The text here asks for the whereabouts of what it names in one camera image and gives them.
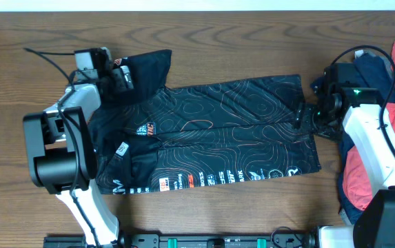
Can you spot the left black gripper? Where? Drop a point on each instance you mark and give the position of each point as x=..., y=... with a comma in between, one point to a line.
x=115, y=80

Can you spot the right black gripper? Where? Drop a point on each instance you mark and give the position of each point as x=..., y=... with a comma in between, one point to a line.
x=304, y=118

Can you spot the black orange-patterned jersey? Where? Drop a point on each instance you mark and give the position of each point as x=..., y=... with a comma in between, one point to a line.
x=155, y=139

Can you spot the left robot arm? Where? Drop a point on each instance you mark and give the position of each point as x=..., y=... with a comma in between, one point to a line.
x=62, y=158

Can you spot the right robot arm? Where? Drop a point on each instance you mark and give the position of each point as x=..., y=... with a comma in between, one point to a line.
x=360, y=113

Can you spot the navy blue garment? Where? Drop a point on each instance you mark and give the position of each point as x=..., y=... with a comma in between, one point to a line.
x=354, y=188

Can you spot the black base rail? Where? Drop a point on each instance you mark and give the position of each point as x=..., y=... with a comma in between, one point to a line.
x=278, y=239

